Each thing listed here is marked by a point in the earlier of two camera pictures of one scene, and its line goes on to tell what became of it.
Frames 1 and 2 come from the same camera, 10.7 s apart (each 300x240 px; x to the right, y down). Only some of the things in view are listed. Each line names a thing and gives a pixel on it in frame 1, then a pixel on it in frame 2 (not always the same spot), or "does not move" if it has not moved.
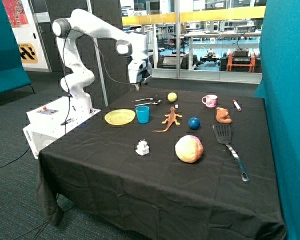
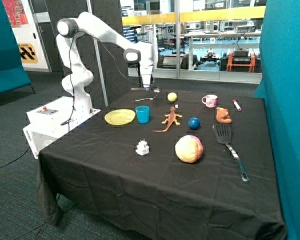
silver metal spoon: x=154 y=103 to x=155 y=89
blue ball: x=194 y=123 does not move
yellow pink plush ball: x=189 y=148 does not move
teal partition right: x=285 y=85 does not move
